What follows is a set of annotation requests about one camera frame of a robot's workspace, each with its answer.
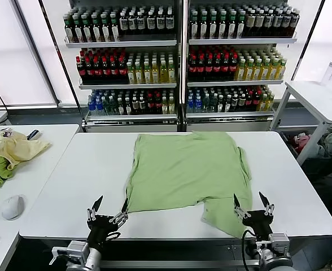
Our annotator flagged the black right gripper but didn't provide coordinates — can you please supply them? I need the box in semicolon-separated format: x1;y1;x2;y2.
233;191;275;238

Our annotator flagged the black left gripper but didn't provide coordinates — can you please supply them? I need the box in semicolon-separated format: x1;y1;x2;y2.
86;195;129;251

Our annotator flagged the light green printed t-shirt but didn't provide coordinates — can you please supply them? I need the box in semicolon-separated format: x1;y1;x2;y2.
123;131;254;238

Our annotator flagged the black storage bin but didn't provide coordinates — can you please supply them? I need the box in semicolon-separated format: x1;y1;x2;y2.
278;130;322;159

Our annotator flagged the pink red garment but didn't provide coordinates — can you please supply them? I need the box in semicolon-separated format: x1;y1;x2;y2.
292;134;311;151

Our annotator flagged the white side table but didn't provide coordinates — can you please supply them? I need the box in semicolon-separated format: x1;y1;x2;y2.
270;80;332;166

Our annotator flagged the white computer mouse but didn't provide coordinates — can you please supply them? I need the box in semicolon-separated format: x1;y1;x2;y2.
1;194;25;221

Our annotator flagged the pale yellow garment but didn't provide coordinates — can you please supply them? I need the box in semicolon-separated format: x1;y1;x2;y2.
0;131;53;170

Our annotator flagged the yellow juice bottle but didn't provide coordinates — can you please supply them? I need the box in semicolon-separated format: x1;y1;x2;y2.
168;59;177;84
159;60;168;84
254;58;263;81
134;61;143;85
270;58;279;80
237;58;246;81
126;61;135;85
278;58;287;80
142;61;151;84
262;58;271;81
246;58;255;81
151;60;160;84

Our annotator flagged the cola bottle red cap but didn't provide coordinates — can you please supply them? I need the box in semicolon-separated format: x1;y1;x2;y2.
196;55;206;82
110;56;119;83
188;55;197;82
84;56;94;83
205;55;214;82
118;55;128;82
229;55;238;81
101;56;111;83
93;56;102;83
213;55;222;81
76;56;85;83
221;55;230;81

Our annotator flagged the grey bottle display rack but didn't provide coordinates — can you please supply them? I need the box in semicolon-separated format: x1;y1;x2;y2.
184;0;298;133
63;0;184;133

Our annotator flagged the brown tea bottle green cap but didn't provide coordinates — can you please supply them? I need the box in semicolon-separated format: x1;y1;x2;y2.
237;10;246;39
81;14;91;43
190;10;199;40
228;10;237;39
218;10;228;40
199;10;208;40
101;14;111;42
208;10;218;40
72;14;81;43
64;14;73;43
110;13;120;42
91;14;101;42

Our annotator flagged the dark drink bottle white cap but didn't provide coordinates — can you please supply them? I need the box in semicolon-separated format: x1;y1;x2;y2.
165;8;174;36
156;8;165;36
291;9;300;37
263;10;273;38
136;10;146;36
273;10;282;38
245;10;255;38
282;10;291;37
128;10;137;36
146;10;156;36
254;10;264;38
119;10;129;36

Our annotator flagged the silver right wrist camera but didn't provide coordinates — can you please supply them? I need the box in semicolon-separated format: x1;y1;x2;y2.
255;233;291;256

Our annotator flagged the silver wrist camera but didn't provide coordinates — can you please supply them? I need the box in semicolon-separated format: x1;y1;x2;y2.
49;240;91;265
255;233;291;256

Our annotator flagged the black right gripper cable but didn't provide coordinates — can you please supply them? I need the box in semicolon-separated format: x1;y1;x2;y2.
240;228;262;271

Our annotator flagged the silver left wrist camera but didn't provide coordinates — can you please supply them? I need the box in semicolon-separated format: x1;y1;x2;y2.
49;240;91;265

